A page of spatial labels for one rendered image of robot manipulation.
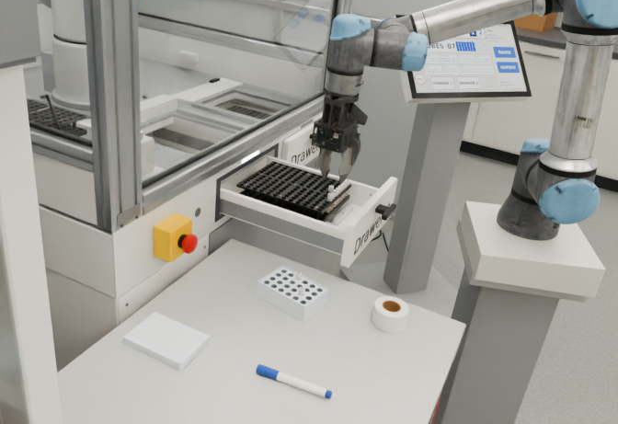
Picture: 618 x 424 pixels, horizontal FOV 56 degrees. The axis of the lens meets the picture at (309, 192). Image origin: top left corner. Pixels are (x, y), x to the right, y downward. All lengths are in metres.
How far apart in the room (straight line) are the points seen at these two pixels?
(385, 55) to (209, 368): 0.67
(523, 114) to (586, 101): 2.95
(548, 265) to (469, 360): 0.39
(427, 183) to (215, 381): 1.48
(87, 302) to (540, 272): 0.99
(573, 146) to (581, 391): 1.36
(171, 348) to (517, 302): 0.88
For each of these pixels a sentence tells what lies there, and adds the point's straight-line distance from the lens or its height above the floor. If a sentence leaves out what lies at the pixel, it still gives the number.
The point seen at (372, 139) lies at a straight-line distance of 3.13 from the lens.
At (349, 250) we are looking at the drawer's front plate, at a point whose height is 0.86.
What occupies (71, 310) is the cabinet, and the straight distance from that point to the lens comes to 1.29.
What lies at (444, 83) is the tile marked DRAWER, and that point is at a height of 1.00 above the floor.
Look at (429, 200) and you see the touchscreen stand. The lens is 2.39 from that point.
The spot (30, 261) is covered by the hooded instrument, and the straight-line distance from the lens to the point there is 0.63.
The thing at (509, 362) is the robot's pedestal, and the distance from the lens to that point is 1.70.
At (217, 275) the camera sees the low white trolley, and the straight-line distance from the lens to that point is 1.29.
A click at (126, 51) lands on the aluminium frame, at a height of 1.26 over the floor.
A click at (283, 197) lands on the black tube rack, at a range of 1.33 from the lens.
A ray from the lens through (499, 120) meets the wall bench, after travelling 4.26.
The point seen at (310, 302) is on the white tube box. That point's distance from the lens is 1.17.
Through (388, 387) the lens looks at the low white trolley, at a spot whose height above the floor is 0.76.
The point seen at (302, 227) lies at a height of 0.87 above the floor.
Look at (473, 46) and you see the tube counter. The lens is 2.24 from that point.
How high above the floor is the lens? 1.50
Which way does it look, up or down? 26 degrees down
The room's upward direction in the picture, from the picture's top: 7 degrees clockwise
